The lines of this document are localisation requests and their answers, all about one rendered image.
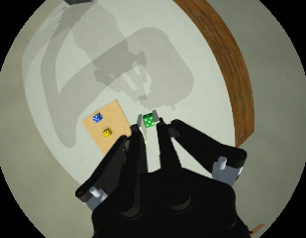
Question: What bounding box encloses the blue die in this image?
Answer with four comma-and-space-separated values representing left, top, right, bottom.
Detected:
92, 113, 103, 123

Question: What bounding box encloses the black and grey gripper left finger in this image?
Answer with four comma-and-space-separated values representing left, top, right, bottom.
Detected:
75, 114, 149, 217

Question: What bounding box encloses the green die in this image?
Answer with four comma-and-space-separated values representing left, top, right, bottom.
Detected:
143, 113, 154, 128

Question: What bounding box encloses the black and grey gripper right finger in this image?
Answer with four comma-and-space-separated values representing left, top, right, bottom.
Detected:
153, 110, 247, 210

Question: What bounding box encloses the yellow die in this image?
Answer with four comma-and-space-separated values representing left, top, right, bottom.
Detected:
102, 128, 112, 138

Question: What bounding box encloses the tan square mat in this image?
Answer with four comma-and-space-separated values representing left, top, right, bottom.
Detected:
82, 99, 131, 156

